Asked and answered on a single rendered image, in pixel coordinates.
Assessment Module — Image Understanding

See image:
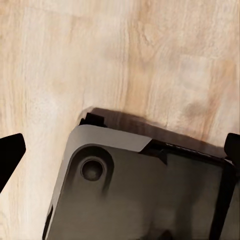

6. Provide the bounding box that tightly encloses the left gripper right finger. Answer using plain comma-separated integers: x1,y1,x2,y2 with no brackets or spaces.
224,133,240,173

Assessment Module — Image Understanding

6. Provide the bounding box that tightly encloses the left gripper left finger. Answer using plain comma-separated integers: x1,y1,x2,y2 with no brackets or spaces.
0,133,26,193

